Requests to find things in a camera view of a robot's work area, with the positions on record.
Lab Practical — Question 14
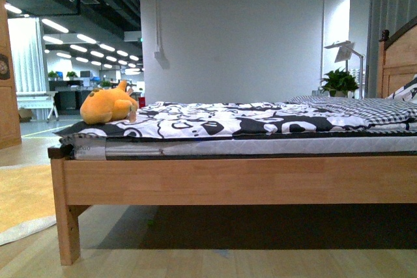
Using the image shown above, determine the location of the orange plush toy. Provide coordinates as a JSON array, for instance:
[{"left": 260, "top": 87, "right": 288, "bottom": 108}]
[{"left": 80, "top": 80, "right": 138, "bottom": 125}]

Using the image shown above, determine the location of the black white patterned blanket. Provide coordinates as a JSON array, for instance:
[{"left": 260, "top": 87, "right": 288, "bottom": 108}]
[{"left": 57, "top": 102, "right": 416, "bottom": 141}]

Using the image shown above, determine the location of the white mattress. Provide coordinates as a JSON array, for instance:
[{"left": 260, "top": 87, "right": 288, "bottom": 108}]
[{"left": 68, "top": 134, "right": 416, "bottom": 160}]

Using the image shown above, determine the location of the green potted plant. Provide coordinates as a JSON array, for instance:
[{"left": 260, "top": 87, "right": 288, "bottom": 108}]
[{"left": 321, "top": 68, "right": 359, "bottom": 97}]

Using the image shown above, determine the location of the white floor lamp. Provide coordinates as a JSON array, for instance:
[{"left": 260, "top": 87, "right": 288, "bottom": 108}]
[{"left": 324, "top": 40, "right": 365, "bottom": 99}]

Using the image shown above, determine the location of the checkered grey quilt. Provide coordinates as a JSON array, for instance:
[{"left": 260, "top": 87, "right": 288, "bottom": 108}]
[{"left": 286, "top": 96, "right": 416, "bottom": 125}]

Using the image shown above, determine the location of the yellow round rug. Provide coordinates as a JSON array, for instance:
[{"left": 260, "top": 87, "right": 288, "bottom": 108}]
[{"left": 1, "top": 165, "right": 56, "bottom": 245}]

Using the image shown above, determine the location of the wooden wardrobe with lion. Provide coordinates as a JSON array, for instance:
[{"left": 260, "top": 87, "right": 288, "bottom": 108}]
[{"left": 1, "top": 0, "right": 22, "bottom": 149}]

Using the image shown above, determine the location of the patterned pillow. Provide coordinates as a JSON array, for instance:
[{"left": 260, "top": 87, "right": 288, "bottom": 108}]
[{"left": 386, "top": 76, "right": 417, "bottom": 103}]

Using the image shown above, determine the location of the wooden bed frame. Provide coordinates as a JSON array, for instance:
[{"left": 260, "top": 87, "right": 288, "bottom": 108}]
[{"left": 49, "top": 20, "right": 416, "bottom": 265}]

